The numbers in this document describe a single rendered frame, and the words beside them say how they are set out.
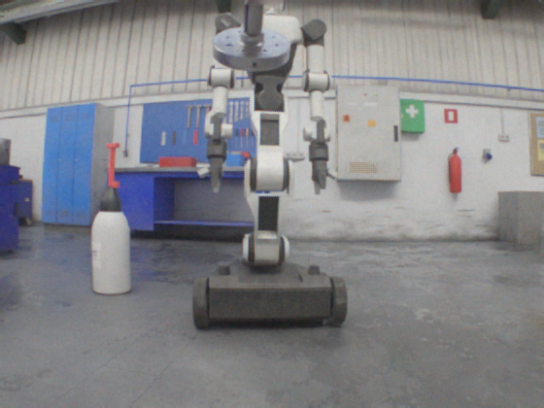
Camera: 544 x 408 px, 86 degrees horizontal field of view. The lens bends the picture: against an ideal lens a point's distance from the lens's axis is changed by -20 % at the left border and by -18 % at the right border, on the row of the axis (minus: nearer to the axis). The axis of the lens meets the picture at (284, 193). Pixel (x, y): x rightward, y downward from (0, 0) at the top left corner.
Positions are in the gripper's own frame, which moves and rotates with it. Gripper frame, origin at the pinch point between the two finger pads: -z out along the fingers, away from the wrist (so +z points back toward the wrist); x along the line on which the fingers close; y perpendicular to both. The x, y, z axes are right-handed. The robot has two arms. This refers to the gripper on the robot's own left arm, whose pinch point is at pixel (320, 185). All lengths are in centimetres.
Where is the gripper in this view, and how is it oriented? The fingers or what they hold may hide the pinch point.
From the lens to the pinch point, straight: 151.2
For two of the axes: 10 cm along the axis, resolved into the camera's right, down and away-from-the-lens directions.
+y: 9.9, 0.2, 1.2
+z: -0.1, -9.8, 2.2
